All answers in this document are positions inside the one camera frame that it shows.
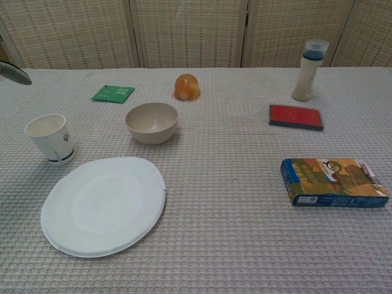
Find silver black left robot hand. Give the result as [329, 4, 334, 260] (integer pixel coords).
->
[0, 61, 33, 86]

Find small white paper cup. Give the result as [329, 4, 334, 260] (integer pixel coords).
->
[24, 113, 76, 166]

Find beige bowl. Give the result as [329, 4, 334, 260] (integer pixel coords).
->
[124, 102, 179, 145]

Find large white plate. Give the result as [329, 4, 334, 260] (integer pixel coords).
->
[40, 156, 167, 258]

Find green foil packet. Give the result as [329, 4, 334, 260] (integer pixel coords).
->
[90, 85, 135, 105]

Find orange onion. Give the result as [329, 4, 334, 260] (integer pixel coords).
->
[172, 73, 202, 101]

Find beige woven folding screen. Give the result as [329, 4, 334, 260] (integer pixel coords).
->
[0, 0, 392, 70]

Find white woven tablecloth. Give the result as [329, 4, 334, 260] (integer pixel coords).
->
[0, 66, 392, 294]

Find red ink pad case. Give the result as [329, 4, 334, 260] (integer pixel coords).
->
[268, 103, 325, 132]

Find cream bottle with blue cap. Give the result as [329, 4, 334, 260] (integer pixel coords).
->
[291, 39, 330, 102]

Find colourful printed carton box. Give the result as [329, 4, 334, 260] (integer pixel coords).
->
[280, 157, 390, 209]

